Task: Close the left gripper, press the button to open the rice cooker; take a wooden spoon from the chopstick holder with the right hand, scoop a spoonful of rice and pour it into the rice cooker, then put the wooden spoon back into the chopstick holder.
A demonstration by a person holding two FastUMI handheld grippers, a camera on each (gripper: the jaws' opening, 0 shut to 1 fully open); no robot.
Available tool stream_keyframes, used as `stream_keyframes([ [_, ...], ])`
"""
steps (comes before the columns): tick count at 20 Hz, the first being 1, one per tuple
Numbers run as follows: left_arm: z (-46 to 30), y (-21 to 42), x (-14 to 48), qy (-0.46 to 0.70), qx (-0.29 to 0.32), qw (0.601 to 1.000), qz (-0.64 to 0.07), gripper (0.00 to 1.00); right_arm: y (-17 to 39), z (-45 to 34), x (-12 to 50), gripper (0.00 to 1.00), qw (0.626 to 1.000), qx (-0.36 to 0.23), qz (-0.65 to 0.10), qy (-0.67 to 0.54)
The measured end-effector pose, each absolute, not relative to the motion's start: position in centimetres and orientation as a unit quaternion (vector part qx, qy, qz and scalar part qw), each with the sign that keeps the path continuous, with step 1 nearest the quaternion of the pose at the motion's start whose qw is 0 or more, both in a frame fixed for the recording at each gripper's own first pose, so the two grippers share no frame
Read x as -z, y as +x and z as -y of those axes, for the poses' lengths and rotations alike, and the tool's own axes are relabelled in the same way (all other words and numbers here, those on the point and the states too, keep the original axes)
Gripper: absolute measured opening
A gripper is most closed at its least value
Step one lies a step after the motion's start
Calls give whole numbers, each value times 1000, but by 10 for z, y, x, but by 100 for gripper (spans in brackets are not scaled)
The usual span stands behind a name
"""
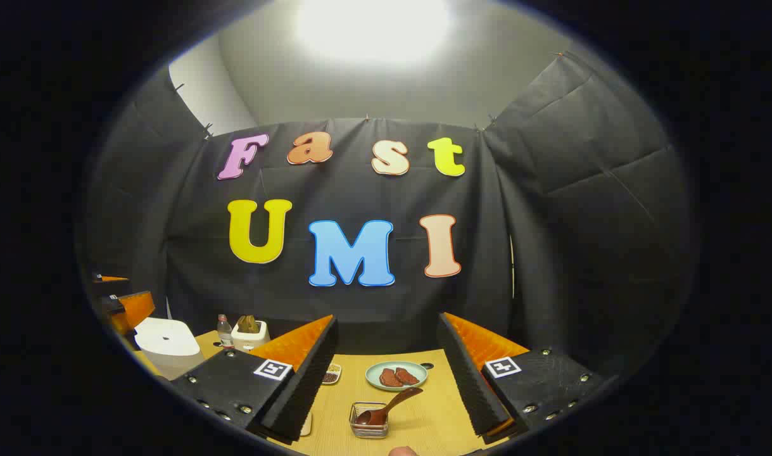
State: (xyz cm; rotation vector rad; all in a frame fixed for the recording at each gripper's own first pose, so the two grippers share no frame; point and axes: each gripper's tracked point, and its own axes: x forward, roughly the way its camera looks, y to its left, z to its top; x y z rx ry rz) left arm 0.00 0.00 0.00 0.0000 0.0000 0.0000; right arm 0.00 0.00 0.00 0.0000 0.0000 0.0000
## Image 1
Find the white rice cooker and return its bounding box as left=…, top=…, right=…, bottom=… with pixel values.
left=134, top=318, right=206, bottom=381

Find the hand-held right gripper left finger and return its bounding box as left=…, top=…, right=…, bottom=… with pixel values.
left=170, top=315, right=339, bottom=444

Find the ceiling light panel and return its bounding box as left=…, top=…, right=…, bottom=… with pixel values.
left=296, top=0, right=455, bottom=65

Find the white toaster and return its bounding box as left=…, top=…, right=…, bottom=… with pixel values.
left=232, top=320, right=271, bottom=353

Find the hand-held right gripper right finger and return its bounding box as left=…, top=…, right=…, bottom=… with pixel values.
left=437, top=312, right=614, bottom=444

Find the brown wooden spoon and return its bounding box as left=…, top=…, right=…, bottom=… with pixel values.
left=354, top=387, right=424, bottom=426

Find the pale green plate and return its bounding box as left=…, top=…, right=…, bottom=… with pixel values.
left=365, top=361, right=428, bottom=391

